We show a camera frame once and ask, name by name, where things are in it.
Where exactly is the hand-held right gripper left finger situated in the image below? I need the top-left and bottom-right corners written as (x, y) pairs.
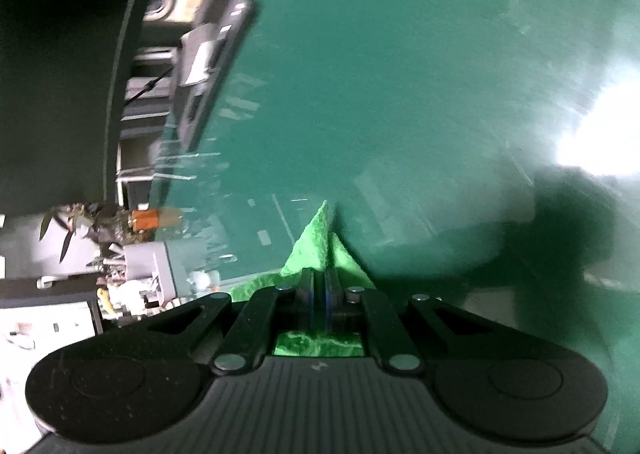
top-left (145, 268), bottom-right (316, 377)

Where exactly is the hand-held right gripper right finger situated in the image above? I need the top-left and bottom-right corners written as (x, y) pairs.
top-left (324, 268), bottom-right (501, 375)

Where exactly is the green cleaning cloth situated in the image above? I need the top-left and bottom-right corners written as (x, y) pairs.
top-left (234, 200), bottom-right (376, 358)

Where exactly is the grey box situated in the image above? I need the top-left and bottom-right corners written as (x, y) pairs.
top-left (122, 241), bottom-right (177, 306)

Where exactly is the orange small object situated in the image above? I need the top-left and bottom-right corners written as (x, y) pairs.
top-left (130, 207), bottom-right (182, 231)

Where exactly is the green desk mat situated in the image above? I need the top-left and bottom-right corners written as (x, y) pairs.
top-left (152, 0), bottom-right (640, 450)

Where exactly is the small leafy plant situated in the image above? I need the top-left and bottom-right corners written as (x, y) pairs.
top-left (39, 201), bottom-right (132, 264)

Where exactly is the grey monitor stand base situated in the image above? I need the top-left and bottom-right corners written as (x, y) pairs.
top-left (171, 0), bottom-right (260, 151)

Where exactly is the black computer monitor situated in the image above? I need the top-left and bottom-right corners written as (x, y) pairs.
top-left (0, 0), bottom-right (168, 216)

